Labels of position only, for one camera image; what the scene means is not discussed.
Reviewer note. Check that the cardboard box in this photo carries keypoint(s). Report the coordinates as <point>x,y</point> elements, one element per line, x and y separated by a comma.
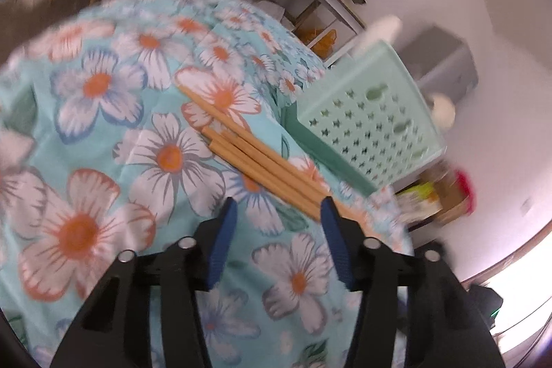
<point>444,195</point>

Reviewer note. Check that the white and yellow sack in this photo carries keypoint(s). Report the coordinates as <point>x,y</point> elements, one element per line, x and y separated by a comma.
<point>418,197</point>

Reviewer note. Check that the pile of wooden chopsticks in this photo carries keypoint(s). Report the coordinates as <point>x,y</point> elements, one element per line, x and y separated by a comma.
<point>258,161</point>

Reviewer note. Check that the red plastic bag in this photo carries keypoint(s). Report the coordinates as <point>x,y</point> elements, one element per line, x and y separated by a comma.
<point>465,189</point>

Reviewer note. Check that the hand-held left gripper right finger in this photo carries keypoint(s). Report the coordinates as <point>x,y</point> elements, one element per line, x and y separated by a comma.
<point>338,243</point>

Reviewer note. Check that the yellow plastic bag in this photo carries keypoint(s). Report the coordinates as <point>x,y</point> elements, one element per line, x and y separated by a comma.
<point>321,42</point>

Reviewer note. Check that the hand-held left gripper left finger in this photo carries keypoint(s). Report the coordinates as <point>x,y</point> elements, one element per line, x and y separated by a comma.
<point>222,243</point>

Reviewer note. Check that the floral light blue blanket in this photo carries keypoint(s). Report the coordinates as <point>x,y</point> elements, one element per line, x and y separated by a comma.
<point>108,135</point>

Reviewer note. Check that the green perforated utensil holder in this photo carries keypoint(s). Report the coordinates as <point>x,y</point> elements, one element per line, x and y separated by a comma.
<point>371,126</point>

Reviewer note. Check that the grey refrigerator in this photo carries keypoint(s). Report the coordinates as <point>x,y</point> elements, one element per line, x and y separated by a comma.
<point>444,62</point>

